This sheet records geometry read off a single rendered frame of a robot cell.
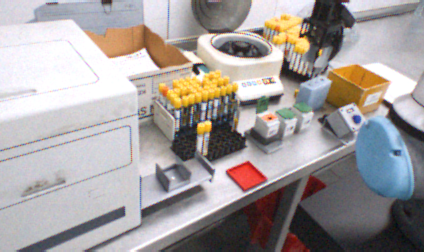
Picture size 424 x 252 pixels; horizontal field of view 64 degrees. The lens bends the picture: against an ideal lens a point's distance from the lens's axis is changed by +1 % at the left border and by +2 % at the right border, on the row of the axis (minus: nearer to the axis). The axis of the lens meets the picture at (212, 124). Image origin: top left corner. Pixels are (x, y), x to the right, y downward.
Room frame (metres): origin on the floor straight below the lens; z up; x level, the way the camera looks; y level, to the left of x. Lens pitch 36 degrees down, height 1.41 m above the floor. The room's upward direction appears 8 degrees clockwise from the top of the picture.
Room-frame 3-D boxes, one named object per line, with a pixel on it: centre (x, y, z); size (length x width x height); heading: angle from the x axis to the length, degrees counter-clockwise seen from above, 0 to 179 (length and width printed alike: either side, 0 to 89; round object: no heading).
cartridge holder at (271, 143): (0.70, -0.14, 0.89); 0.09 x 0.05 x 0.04; 42
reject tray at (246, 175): (0.56, -0.09, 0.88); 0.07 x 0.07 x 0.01; 40
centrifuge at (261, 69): (1.02, -0.07, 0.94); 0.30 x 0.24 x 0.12; 31
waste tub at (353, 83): (0.96, -0.43, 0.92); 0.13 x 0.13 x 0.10; 37
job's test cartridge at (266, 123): (0.70, -0.14, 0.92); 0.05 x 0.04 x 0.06; 42
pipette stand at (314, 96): (0.88, -0.28, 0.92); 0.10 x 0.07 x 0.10; 136
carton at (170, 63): (0.83, 0.25, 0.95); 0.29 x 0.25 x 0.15; 40
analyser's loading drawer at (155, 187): (0.47, 0.08, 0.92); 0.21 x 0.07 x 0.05; 130
